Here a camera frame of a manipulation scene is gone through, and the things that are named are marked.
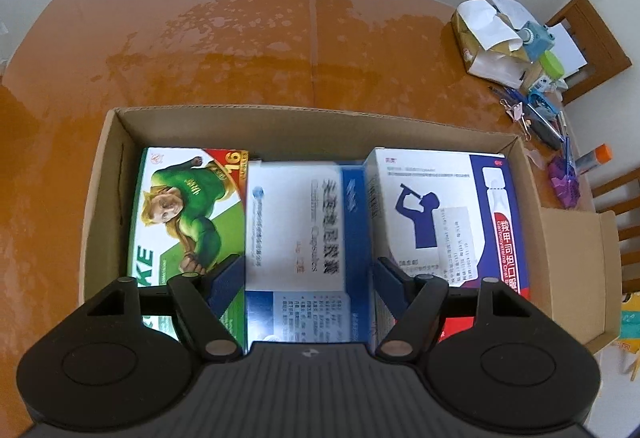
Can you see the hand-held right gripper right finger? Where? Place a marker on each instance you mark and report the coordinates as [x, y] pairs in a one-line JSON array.
[[392, 288]]

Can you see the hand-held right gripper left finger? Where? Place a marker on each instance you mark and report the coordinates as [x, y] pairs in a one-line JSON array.
[[225, 283]]

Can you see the green cartoon medicine box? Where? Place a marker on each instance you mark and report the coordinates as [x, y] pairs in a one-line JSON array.
[[190, 208]]

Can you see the white blue red medicine box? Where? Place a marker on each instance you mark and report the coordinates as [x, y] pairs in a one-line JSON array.
[[450, 198]]

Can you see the brown cardboard box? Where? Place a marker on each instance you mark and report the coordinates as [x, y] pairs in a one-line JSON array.
[[310, 130]]

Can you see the cardboard lid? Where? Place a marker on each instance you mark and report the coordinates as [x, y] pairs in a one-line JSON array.
[[570, 268]]

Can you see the wooden desktop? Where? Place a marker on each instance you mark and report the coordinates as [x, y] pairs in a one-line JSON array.
[[300, 42]]

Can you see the purple plastic object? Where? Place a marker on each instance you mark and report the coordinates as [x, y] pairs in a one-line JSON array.
[[564, 183]]

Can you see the pink binder clip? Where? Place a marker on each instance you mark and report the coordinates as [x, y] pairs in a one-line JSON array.
[[517, 110]]

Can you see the bunch of blue pens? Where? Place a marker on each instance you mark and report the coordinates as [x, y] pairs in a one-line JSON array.
[[547, 122]]

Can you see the orange cap glue stick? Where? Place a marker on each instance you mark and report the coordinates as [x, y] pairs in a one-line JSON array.
[[595, 157]]

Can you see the yellow teal bag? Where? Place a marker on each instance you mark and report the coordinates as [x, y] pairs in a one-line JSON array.
[[631, 323]]

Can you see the wooden chair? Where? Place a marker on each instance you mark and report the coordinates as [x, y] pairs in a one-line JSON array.
[[600, 37], [625, 213]]

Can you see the torn gold white box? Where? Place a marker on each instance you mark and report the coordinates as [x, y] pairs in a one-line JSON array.
[[485, 42]]

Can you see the green lid jar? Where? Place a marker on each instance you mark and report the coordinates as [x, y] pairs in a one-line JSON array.
[[550, 67]]

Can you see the teal pencil sharpener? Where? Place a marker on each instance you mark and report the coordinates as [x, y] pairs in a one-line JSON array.
[[539, 40]]

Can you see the stack of papers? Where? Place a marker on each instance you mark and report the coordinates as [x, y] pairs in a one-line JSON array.
[[570, 47]]

